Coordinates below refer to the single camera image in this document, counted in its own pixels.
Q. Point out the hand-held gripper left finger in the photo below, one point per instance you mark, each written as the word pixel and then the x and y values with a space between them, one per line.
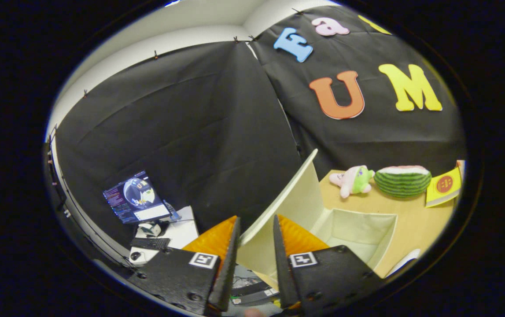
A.
pixel 228 264

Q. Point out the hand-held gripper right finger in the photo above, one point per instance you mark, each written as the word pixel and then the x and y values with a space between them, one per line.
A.
pixel 281 264

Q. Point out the beige fabric storage box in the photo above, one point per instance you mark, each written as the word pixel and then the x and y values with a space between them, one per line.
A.
pixel 349 229

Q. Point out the white shoe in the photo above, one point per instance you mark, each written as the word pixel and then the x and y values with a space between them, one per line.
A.
pixel 404 260

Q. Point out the open laptop computer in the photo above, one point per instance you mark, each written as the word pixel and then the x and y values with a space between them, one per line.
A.
pixel 138 198

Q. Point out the grey electronic equipment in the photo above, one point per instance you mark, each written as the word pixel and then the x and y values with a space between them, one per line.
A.
pixel 252 291

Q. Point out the white side desk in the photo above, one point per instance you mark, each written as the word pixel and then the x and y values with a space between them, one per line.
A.
pixel 184 226

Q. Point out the black keyboard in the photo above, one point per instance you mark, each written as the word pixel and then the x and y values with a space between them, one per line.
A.
pixel 150 243

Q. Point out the black computer mouse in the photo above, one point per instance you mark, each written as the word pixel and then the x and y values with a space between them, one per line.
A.
pixel 136 256

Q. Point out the pink and green plush toy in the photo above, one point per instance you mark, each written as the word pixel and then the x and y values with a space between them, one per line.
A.
pixel 353 180

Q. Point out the watermelon slice plush toy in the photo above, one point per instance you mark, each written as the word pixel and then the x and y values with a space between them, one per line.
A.
pixel 402 182

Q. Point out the yellow book with red circle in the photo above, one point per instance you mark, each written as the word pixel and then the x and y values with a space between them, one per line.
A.
pixel 444 187

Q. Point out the beige cover book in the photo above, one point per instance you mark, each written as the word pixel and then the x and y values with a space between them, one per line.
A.
pixel 460 168

